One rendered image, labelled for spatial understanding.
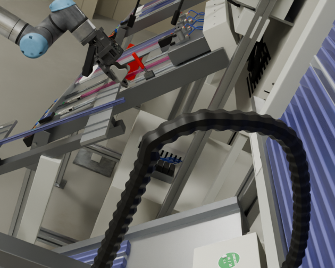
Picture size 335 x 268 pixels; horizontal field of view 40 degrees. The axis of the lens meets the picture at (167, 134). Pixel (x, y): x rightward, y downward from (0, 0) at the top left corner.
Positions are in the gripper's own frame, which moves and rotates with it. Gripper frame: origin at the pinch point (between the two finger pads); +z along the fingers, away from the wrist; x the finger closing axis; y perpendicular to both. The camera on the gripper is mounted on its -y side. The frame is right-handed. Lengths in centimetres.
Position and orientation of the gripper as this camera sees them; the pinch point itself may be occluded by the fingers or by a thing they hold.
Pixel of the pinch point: (123, 84)
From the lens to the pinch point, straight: 160.7
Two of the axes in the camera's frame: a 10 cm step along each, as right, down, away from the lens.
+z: 6.3, 7.2, 2.9
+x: 1.0, -4.4, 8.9
